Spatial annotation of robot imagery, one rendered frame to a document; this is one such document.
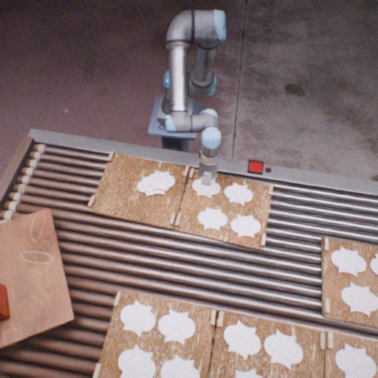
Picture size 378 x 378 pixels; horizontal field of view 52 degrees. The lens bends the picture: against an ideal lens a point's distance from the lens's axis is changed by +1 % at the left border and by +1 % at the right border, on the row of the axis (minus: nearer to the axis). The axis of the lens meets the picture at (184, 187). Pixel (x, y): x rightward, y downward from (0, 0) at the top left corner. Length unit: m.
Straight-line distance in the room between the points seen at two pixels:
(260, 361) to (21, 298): 0.93
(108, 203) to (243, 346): 0.86
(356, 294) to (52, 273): 1.23
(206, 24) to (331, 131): 2.10
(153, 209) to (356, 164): 2.02
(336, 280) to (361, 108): 2.27
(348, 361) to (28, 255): 1.30
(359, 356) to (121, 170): 1.29
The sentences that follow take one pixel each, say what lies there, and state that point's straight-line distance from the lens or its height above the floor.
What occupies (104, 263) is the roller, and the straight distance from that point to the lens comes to 1.72.
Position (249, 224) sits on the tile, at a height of 0.94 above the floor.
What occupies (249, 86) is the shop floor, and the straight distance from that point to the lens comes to 3.69.
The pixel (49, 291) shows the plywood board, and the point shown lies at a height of 1.04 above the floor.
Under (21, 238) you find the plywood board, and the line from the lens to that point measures 1.74.
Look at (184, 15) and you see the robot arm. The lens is 1.65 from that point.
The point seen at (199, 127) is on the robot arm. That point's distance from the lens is 1.58.
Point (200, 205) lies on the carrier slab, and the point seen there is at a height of 0.94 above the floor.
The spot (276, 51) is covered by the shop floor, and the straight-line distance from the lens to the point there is 4.11.
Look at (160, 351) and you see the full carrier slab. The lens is 1.59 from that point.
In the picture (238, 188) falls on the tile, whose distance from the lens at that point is 1.85.
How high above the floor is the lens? 2.50
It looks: 58 degrees down
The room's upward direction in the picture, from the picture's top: 1 degrees clockwise
